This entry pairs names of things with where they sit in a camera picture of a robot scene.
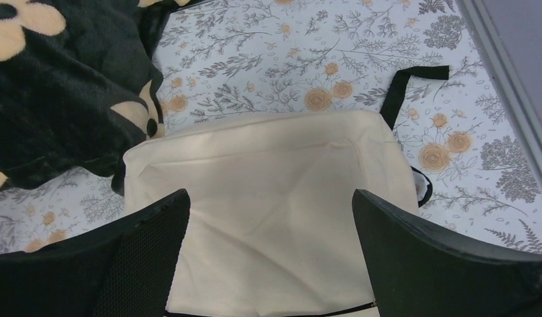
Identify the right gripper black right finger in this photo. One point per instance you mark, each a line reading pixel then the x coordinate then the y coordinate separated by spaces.
pixel 419 268

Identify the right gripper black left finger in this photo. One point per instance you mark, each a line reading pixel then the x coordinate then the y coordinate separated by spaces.
pixel 124 268

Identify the beige canvas student bag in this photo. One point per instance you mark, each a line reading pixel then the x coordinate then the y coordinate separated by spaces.
pixel 271 230

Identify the black floral pillow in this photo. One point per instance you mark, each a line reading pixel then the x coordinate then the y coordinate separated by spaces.
pixel 77 86

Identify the floral patterned table mat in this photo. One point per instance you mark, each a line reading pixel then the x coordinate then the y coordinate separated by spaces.
pixel 222 59

